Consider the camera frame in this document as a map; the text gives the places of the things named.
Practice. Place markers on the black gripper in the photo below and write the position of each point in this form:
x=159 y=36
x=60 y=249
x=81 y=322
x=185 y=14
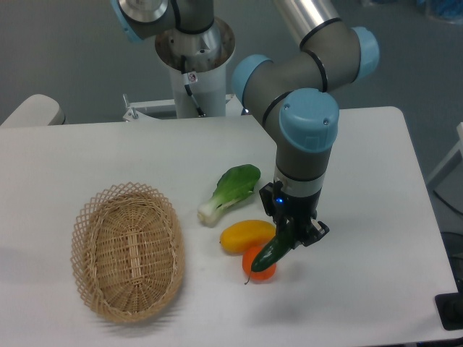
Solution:
x=288 y=211

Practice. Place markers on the green cucumber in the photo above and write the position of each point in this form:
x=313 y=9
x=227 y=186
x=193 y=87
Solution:
x=275 y=249

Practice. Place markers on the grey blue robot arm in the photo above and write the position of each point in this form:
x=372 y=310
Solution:
x=290 y=100

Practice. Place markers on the orange tangerine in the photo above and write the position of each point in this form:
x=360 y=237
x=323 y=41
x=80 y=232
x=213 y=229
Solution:
x=247 y=259

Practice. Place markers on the yellow mango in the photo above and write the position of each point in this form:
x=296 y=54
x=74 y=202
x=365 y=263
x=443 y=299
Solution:
x=243 y=235

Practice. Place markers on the green bok choy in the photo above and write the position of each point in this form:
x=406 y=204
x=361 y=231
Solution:
x=235 y=185

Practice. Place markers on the woven wicker basket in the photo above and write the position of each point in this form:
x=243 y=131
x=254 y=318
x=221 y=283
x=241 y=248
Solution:
x=127 y=253

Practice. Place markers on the white chair back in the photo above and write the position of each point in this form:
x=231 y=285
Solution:
x=36 y=111

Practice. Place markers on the white side table frame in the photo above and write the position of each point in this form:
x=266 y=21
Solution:
x=449 y=162

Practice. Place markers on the black cable grommet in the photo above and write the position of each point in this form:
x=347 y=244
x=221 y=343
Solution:
x=449 y=308

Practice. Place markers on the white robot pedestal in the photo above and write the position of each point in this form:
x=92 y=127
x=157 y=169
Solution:
x=197 y=70

